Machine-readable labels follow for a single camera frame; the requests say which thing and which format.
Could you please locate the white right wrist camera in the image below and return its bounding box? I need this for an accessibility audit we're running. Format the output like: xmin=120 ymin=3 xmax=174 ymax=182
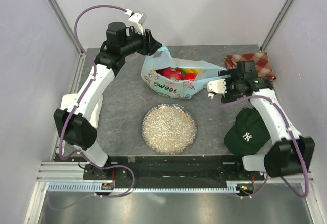
xmin=207 ymin=79 xmax=227 ymax=99

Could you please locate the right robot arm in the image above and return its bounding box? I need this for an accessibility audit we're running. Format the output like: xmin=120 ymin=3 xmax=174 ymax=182
xmin=207 ymin=60 xmax=315 ymax=180

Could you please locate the white folded towel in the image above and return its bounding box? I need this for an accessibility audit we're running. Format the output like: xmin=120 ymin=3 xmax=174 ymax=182
xmin=60 ymin=93 xmax=103 ymax=129

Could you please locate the light blue cable duct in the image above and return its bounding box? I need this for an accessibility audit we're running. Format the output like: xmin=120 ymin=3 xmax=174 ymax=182
xmin=47 ymin=180 xmax=254 ymax=192

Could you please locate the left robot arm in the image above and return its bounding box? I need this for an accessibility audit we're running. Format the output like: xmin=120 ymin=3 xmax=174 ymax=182
xmin=54 ymin=22 xmax=162 ymax=180

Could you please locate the dark green baseball cap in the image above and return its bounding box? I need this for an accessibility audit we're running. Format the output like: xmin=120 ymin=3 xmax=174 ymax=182
xmin=224 ymin=108 xmax=270 ymax=157

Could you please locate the red checkered cloth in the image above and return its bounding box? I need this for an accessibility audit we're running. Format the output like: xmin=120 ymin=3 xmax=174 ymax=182
xmin=224 ymin=52 xmax=276 ymax=83

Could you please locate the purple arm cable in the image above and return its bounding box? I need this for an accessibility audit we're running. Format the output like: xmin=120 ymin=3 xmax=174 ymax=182
xmin=207 ymin=95 xmax=309 ymax=200
xmin=47 ymin=4 xmax=135 ymax=211

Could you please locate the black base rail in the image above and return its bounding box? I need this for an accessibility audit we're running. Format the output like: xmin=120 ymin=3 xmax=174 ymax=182
xmin=83 ymin=155 xmax=264 ymax=188

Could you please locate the speckled round plate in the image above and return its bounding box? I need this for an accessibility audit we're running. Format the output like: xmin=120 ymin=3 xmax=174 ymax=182
xmin=141 ymin=104 xmax=198 ymax=155

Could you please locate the yellow fake banana bunch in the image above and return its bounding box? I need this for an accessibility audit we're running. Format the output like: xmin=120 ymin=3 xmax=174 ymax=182
xmin=177 ymin=67 xmax=200 ymax=75

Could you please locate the red fake dragon fruit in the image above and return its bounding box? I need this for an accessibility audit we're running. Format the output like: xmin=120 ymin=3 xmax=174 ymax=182
xmin=162 ymin=67 xmax=184 ymax=81

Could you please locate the light blue plastic bag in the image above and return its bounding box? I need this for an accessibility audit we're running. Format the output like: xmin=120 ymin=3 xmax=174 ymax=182
xmin=141 ymin=47 xmax=226 ymax=99

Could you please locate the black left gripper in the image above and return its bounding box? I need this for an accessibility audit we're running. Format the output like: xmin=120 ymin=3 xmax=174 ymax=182
xmin=121 ymin=26 xmax=162 ymax=57

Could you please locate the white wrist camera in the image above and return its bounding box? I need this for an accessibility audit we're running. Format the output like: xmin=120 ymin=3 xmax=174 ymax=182
xmin=125 ymin=9 xmax=147 ymax=35
xmin=207 ymin=79 xmax=227 ymax=99

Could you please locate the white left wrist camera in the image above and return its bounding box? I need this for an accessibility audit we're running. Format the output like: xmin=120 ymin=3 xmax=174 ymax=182
xmin=125 ymin=9 xmax=147 ymax=35

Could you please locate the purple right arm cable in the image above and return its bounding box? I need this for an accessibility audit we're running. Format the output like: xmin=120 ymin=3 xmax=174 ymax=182
xmin=207 ymin=95 xmax=309 ymax=200

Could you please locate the red fake tomato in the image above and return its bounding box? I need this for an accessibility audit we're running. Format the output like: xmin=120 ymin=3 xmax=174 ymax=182
xmin=184 ymin=73 xmax=197 ymax=82

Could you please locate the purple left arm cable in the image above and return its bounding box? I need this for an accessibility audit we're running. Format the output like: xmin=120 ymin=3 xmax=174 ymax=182
xmin=47 ymin=4 xmax=135 ymax=211

